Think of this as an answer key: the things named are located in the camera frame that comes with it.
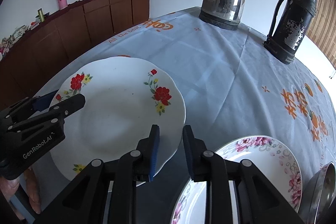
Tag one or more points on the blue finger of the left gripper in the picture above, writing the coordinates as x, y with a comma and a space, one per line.
41, 103
68, 106

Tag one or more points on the green yellow can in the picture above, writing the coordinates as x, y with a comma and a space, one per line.
41, 15

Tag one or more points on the clutter pile on sideboard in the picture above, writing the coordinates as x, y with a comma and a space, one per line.
8, 43

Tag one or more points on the bamboo window blind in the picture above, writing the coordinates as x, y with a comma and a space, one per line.
322, 29

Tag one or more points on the black thermos flask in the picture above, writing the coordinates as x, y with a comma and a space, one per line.
289, 25

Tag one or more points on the stainless steel bowl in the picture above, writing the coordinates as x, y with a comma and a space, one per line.
318, 195

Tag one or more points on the dark wooden sideboard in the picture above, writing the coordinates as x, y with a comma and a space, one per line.
64, 36

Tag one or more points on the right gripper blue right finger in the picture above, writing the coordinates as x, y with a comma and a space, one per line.
257, 199

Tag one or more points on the blue persimmon print tablecloth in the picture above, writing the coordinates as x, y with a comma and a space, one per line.
233, 87

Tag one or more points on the person's left hand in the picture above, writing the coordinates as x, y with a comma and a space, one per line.
10, 187

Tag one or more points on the red flower white plate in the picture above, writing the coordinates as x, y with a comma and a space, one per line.
124, 97

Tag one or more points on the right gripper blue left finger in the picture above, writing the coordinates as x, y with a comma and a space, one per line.
106, 188

